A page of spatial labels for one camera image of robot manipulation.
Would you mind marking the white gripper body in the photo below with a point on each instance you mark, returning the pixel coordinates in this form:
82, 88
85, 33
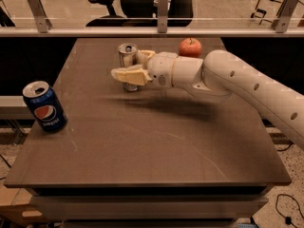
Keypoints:
161, 67

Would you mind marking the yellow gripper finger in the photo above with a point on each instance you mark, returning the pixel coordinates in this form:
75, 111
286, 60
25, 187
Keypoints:
143, 56
135, 75

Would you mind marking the silver redbull can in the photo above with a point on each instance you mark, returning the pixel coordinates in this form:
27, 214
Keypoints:
127, 52

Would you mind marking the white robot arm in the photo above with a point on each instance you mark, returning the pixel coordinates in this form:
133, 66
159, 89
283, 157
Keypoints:
216, 77

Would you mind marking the blue pepsi can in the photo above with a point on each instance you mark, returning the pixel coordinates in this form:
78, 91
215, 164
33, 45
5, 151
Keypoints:
45, 106

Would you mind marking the red apple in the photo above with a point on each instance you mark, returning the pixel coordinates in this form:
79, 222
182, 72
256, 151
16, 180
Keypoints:
190, 47

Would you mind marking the black office chair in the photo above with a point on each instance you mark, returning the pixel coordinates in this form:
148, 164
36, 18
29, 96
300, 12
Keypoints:
143, 13

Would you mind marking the yellow cart in background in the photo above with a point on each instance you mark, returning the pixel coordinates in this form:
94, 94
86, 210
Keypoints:
266, 11

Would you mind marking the middle metal railing bracket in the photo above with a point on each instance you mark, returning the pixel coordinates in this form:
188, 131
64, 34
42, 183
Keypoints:
162, 16

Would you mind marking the metal railing bracket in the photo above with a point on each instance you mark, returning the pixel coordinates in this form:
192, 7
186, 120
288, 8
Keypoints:
284, 16
162, 16
42, 22

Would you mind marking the left metal railing bracket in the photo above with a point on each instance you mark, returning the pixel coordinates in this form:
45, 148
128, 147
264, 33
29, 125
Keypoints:
42, 22

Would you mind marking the right metal railing bracket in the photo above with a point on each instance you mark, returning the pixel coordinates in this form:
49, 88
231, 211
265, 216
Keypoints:
284, 16

